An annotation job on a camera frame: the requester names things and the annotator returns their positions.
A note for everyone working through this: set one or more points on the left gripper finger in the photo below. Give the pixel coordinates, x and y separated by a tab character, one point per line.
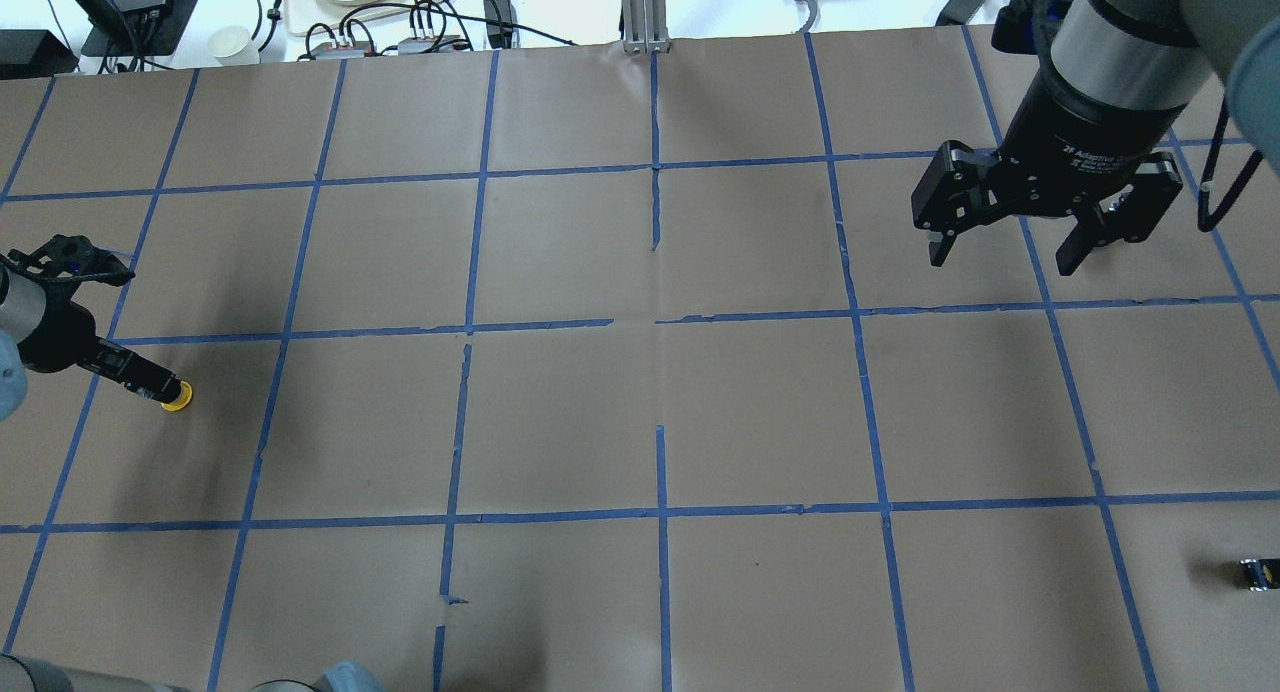
130	370

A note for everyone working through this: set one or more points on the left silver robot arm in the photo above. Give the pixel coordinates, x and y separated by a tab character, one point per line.
15	375

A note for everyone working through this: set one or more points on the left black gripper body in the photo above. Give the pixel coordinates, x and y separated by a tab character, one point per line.
60	343

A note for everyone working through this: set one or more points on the white paper cup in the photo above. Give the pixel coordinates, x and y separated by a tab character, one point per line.
233	46

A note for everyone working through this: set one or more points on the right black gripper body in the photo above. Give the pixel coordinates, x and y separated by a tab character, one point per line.
1068	122

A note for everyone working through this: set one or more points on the black power adapter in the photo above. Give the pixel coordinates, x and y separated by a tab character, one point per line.
958	12

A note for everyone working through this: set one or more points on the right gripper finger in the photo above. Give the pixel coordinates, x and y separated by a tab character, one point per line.
1088	234
939	246

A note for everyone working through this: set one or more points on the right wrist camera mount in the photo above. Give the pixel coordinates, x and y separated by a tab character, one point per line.
1027	27

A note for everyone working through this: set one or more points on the aluminium frame post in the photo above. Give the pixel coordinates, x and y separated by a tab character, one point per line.
644	28

